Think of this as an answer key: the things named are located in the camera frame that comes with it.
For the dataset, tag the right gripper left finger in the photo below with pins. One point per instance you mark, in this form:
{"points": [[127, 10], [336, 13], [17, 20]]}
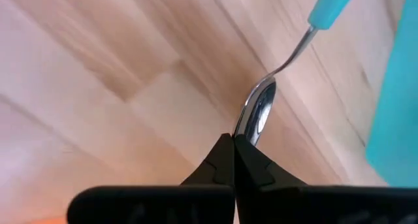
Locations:
{"points": [[163, 204]]}

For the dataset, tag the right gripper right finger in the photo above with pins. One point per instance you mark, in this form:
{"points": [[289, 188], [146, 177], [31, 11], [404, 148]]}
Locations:
{"points": [[310, 204]]}

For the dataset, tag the teal translucent plastic bin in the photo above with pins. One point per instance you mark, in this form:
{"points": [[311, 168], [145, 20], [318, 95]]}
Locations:
{"points": [[398, 119]]}

